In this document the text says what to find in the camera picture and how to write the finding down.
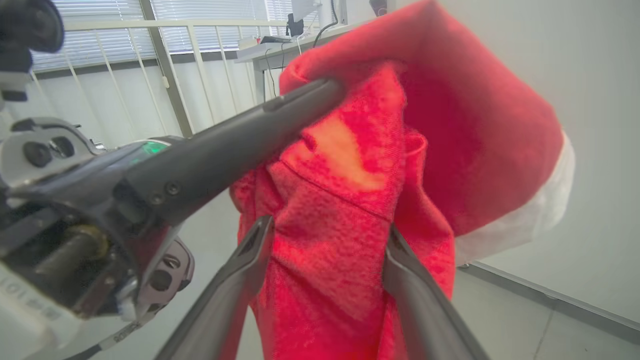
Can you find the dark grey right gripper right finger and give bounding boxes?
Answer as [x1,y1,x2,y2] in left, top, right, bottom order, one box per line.
[382,224,490,360]

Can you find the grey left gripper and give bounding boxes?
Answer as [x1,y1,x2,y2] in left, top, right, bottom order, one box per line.
[0,117,196,321]

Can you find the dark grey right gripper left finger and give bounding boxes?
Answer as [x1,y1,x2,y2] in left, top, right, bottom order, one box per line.
[155,215,275,360]

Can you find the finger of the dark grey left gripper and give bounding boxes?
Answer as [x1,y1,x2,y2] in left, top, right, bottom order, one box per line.
[124,78,347,227]

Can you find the red garment with white trim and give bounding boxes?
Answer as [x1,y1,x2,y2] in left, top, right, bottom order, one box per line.
[230,0,576,360]

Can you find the white metal railing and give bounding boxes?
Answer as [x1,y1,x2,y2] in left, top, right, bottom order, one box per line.
[30,19,301,148]

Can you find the white desk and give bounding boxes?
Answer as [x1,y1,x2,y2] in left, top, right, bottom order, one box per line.
[234,22,373,103]

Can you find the computer monitor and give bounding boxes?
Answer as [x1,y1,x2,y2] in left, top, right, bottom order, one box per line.
[286,0,348,37]

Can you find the white window blinds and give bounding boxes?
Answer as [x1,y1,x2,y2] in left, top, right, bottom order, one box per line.
[30,0,321,73]

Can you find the black robot joint housing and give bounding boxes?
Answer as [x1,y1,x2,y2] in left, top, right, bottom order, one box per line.
[0,0,65,103]

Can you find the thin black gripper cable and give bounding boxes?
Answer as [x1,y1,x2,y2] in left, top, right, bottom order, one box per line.
[62,312,156,360]

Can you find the black desk cable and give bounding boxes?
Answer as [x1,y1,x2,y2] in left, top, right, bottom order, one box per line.
[312,0,341,49]

